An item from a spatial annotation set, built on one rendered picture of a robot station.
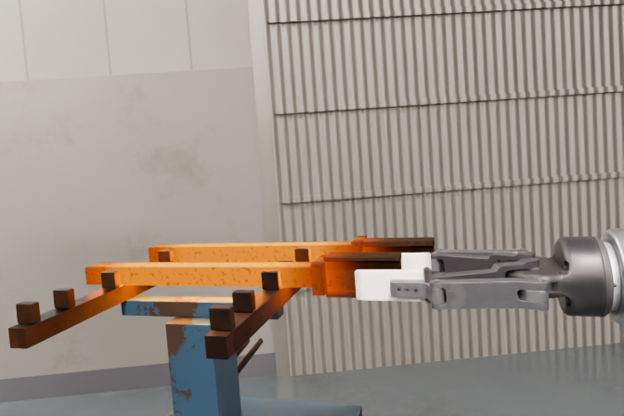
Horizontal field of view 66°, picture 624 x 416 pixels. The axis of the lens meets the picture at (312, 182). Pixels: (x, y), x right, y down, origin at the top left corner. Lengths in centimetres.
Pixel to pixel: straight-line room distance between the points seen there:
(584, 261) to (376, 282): 19
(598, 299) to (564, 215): 238
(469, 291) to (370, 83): 210
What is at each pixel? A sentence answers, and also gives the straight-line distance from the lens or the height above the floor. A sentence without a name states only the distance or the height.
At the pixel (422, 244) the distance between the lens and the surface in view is 62.
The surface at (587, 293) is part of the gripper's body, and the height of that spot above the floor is 100.
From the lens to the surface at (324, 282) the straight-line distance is 53.
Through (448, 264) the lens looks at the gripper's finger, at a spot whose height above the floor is 101.
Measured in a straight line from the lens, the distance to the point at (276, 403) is 85.
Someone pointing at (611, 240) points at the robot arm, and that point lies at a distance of 52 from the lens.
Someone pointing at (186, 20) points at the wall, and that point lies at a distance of 262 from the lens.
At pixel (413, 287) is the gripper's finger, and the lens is 47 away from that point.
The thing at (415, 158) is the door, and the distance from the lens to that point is 253.
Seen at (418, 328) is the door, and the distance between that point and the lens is 270.
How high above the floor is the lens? 114
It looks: 3 degrees down
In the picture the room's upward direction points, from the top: 4 degrees counter-clockwise
